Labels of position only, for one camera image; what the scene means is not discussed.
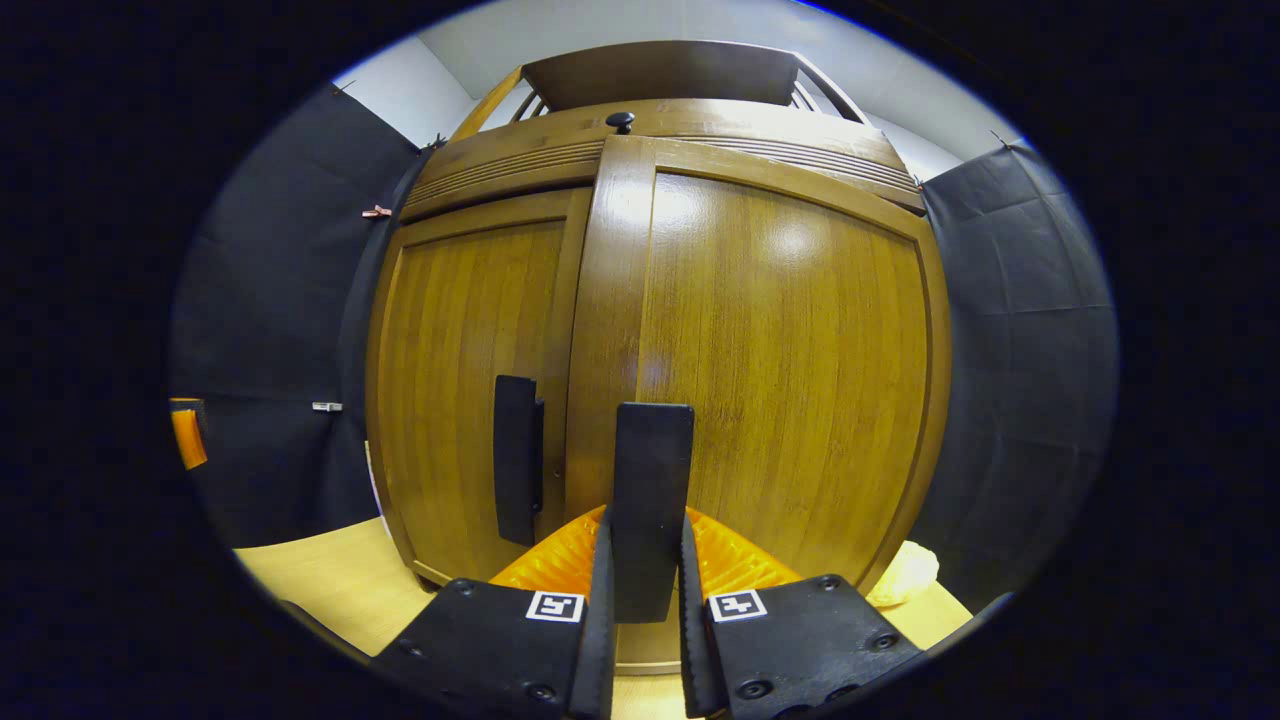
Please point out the black backdrop cloth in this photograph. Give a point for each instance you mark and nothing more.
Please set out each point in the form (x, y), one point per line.
(270, 300)
(1030, 350)

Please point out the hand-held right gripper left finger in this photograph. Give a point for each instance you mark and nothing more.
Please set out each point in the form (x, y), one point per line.
(601, 640)

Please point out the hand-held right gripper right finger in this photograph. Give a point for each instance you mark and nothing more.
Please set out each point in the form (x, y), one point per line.
(698, 660)

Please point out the pale yellow plastic bag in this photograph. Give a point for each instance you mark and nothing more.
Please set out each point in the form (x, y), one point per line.
(905, 575)

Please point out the wooden double-door shoe cabinet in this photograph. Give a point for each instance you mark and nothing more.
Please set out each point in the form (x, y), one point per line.
(660, 75)

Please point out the wooden ribbed drawer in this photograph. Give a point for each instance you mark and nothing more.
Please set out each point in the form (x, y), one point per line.
(760, 125)

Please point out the wooden shoe cabinet door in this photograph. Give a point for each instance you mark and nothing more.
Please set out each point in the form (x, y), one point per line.
(470, 380)
(800, 380)

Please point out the pink clip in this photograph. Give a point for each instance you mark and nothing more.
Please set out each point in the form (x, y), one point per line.
(377, 212)

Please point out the black drawer knob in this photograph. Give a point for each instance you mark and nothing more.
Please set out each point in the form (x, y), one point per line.
(620, 120)

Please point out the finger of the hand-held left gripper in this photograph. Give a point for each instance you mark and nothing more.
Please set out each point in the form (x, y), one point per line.
(188, 440)

